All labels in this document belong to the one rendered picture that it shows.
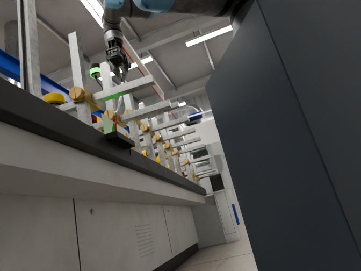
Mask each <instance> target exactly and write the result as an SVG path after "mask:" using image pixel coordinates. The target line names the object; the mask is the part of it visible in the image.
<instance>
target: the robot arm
mask: <svg viewBox="0 0 361 271"><path fill-rule="evenodd" d="M254 1H255V0H104V1H103V4H104V8H103V14H102V24H103V31H104V39H105V45H106V46H107V47H108V50H106V51H105V54H106V59H107V61H108V62H109V60H110V61H111V63H112V64H111V70H112V72H113V73H114V75H115V76H116V78H117V79H118V80H119V81H120V82H121V83H122V82H124V80H125V79H126V76H127V73H128V70H129V69H130V68H131V67H132V65H131V63H130V61H129V59H128V57H127V56H126V54H125V52H124V50H123V48H122V46H123V44H124V40H123V36H124V35H123V33H122V29H121V21H122V17H123V18H144V19H151V18H153V16H154V14H155V13H159V14H163V13H170V14H179V15H196V16H212V17H227V18H228V19H229V22H230V25H231V27H232V30H233V37H234V35H235V34H236V32H237V31H238V29H239V27H240V25H241V24H242V22H243V20H244V18H245V17H246V15H247V13H248V11H249V10H250V8H251V6H252V4H253V3H254ZM107 57H108V58H107ZM119 67H120V69H119ZM120 70H121V71H122V78H121V75H120V72H121V71H120Z"/></svg>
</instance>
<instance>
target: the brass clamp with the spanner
mask: <svg viewBox="0 0 361 271"><path fill-rule="evenodd" d="M114 111H115V110H106V111H105V112H104V115H105V116H106V117H107V118H109V119H110V120H112V121H115V115H114ZM117 122H118V123H119V126H121V127H122V128H124V127H127V126H126V122H125V123H123V122H122V121H121V119H120V116H117Z"/></svg>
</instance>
